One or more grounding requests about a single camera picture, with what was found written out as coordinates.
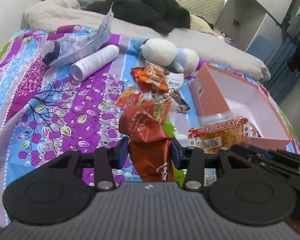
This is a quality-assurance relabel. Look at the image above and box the dark red foil snack bag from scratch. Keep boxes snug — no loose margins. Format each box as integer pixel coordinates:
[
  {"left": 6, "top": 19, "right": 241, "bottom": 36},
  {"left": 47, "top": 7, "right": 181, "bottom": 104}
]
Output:
[{"left": 119, "top": 101, "right": 175, "bottom": 182}]

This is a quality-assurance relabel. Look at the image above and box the red yellow clear snack bag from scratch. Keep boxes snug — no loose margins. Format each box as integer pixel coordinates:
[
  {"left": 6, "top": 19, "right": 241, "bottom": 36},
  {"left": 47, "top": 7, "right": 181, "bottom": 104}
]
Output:
[{"left": 189, "top": 116, "right": 250, "bottom": 154}]

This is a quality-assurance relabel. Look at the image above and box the pink cardboard box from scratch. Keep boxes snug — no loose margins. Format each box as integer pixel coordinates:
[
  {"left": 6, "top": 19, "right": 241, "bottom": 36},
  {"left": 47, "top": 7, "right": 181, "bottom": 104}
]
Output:
[{"left": 190, "top": 63, "right": 292, "bottom": 150}]

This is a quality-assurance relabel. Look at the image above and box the purple floral bed sheet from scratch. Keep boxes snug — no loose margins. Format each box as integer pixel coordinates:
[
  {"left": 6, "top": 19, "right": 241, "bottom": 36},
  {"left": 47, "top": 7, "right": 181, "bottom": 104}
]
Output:
[{"left": 0, "top": 24, "right": 300, "bottom": 228}]

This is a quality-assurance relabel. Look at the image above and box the small red snack packet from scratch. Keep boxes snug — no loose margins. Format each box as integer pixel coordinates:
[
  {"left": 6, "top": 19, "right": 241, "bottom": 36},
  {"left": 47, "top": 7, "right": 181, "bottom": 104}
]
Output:
[{"left": 131, "top": 67, "right": 152, "bottom": 93}]

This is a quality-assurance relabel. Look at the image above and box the white label dark snack packet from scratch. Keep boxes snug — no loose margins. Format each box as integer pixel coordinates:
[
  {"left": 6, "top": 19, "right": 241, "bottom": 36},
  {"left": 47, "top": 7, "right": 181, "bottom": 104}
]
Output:
[{"left": 164, "top": 73, "right": 191, "bottom": 113}]

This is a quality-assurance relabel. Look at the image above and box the white cylindrical bottle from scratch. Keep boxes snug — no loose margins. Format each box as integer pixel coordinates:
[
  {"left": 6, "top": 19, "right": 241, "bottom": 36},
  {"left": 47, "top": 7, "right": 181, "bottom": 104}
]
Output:
[{"left": 70, "top": 44, "right": 120, "bottom": 82}]

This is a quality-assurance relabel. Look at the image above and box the orange snack packet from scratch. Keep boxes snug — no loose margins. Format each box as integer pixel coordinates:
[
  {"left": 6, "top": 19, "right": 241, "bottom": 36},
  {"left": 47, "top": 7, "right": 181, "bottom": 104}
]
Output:
[{"left": 140, "top": 64, "right": 169, "bottom": 91}]

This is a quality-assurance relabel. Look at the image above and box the grey duvet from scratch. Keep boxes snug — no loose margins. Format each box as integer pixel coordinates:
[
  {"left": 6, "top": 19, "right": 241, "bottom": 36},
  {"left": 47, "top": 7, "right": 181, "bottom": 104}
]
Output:
[{"left": 21, "top": 0, "right": 271, "bottom": 81}]

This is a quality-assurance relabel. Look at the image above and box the light blue plastic pouch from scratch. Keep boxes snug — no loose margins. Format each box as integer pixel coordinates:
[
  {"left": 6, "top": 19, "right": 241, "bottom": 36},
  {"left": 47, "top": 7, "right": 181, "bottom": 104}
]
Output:
[{"left": 39, "top": 9, "right": 114, "bottom": 67}]

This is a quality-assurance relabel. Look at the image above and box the white blue plush toy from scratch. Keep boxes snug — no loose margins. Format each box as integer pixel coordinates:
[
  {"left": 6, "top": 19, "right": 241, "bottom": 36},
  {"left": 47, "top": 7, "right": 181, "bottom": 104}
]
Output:
[{"left": 134, "top": 38, "right": 200, "bottom": 75}]

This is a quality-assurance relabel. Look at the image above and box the white shelf cabinet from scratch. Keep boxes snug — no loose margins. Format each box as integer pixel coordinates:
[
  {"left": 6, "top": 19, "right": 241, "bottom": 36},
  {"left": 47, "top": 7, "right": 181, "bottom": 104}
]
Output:
[{"left": 216, "top": 0, "right": 292, "bottom": 51}]

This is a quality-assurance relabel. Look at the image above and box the black clothing pile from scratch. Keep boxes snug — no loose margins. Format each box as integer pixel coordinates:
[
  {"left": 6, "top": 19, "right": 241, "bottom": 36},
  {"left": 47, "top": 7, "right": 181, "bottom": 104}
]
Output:
[{"left": 85, "top": 0, "right": 191, "bottom": 35}]

